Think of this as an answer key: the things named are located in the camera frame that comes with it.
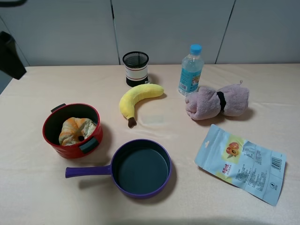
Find yellow plush banana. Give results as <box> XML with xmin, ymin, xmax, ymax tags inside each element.
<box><xmin>119</xmin><ymin>83</ymin><xmax>164</xmax><ymax>128</ymax></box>

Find red toy pot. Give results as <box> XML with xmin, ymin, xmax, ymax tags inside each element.
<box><xmin>43</xmin><ymin>104</ymin><xmax>103</xmax><ymax>159</ymax></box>

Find black mesh pen holder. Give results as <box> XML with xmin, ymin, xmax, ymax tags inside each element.
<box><xmin>122</xmin><ymin>51</ymin><xmax>149</xmax><ymax>87</ymax></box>

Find purple toy frying pan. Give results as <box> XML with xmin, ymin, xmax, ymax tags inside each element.
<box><xmin>65</xmin><ymin>139</ymin><xmax>172</xmax><ymax>199</ymax></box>

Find light blue snack pouch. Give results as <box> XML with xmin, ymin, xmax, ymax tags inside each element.
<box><xmin>195</xmin><ymin>124</ymin><xmax>286</xmax><ymax>206</ymax></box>

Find clear water bottle blue cap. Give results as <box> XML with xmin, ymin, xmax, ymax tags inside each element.
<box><xmin>178</xmin><ymin>44</ymin><xmax>204</xmax><ymax>97</ymax></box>

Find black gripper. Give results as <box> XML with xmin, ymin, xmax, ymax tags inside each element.
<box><xmin>0</xmin><ymin>31</ymin><xmax>26</xmax><ymax>80</ymax></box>

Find rolled pink towel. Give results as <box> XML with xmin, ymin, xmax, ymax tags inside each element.
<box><xmin>185</xmin><ymin>83</ymin><xmax>249</xmax><ymax>120</ymax></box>

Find plush croissant toy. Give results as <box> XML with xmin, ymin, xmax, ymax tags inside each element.
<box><xmin>59</xmin><ymin>117</ymin><xmax>97</xmax><ymax>146</ymax></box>

